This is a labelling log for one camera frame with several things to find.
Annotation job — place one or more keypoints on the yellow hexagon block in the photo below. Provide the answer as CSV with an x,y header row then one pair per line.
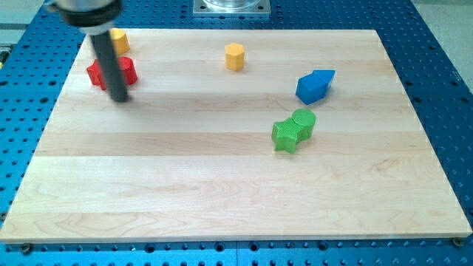
x,y
234,56

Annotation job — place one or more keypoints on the green star block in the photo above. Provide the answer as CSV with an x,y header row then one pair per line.
x,y
285,135

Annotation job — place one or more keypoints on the light wooden board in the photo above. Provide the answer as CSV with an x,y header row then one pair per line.
x,y
190,156

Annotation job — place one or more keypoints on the red cylinder block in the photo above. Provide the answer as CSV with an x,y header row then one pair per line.
x,y
127,67

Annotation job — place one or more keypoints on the blue pentagon block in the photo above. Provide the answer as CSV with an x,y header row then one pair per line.
x,y
312,87

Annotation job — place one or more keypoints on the yellow heart block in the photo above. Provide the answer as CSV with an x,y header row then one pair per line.
x,y
119,40

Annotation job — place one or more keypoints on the black robot arm end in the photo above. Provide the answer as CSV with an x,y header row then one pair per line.
x,y
92,17

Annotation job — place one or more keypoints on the blue triangle block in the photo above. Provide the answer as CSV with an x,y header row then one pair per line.
x,y
324,76

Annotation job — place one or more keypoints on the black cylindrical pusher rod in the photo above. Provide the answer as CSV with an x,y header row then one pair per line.
x,y
110,68

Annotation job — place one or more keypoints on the green cylinder block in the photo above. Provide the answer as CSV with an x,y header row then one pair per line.
x,y
306,120

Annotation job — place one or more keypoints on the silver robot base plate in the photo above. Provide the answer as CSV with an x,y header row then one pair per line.
x,y
213,7

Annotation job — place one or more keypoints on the red star block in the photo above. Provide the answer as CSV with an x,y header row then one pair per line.
x,y
95,74

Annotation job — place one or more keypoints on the blue perforated metal plate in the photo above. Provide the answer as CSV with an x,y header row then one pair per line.
x,y
38,65

